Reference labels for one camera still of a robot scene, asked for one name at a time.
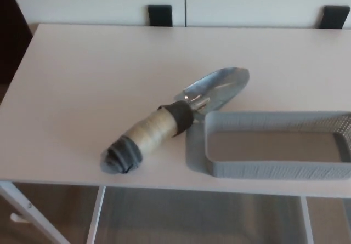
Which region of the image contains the metal shovel with handle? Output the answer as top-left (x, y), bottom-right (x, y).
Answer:
top-left (100, 66), bottom-right (251, 175)

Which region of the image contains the white desk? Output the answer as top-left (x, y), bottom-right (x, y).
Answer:
top-left (0, 23), bottom-right (351, 244)

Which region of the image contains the grey plastic basket container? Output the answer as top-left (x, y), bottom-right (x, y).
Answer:
top-left (185, 110), bottom-right (351, 179)

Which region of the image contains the white cabinet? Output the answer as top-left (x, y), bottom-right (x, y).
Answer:
top-left (20, 0), bottom-right (351, 30)

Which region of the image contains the dark brown furniture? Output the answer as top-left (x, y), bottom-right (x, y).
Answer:
top-left (0, 0), bottom-right (33, 84)

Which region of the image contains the black cabinet handle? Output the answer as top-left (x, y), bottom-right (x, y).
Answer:
top-left (148, 4), bottom-right (173, 27)
top-left (319, 5), bottom-right (351, 30)

